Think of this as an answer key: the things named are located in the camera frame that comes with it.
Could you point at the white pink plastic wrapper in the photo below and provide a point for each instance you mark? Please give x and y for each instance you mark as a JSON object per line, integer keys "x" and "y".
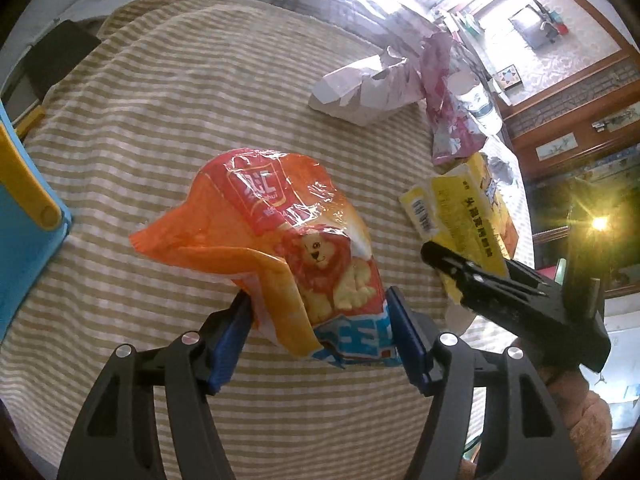
{"x": 350, "y": 90}

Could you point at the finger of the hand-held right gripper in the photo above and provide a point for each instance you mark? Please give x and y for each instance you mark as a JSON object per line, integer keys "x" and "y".
{"x": 525, "y": 275}
{"x": 462, "y": 272}

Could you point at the pink plastic bag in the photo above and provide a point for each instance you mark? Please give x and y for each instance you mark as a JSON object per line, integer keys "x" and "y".
{"x": 450, "y": 125}

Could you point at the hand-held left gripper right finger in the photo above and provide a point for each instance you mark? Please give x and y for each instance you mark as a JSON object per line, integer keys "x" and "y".
{"x": 406, "y": 342}

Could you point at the tall painted wall panel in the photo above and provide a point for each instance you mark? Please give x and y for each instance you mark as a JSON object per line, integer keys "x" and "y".
{"x": 616, "y": 119}

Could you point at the orange snack bag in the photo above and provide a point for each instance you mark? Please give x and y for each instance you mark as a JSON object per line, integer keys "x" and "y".
{"x": 300, "y": 210}

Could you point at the yellow snack bag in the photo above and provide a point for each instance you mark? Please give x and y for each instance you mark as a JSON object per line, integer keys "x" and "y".
{"x": 465, "y": 210}

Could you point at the small colourful framed picture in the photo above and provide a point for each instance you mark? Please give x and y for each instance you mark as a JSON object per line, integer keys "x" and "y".
{"x": 507, "y": 77}

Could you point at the short painted wall panel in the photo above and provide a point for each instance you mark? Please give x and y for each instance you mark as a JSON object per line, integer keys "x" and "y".
{"x": 557, "y": 147}

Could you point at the person's right forearm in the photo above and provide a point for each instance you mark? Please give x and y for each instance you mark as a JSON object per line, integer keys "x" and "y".
{"x": 585, "y": 415}

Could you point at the striped beige cloth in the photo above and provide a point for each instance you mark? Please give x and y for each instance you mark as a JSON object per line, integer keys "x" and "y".
{"x": 175, "y": 110}

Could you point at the silver foil wrapper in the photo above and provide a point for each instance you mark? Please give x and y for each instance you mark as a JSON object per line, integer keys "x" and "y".
{"x": 500, "y": 170}

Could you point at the wall television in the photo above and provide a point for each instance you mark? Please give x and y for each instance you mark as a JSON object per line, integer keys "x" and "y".
{"x": 529, "y": 26}

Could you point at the black flat case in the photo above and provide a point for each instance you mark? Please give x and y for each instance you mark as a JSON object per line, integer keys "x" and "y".
{"x": 60, "y": 60}

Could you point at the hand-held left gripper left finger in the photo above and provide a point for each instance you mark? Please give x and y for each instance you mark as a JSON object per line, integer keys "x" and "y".
{"x": 225, "y": 345}

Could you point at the blue yellow green box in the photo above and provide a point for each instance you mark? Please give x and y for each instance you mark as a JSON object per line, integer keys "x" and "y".
{"x": 25, "y": 220}

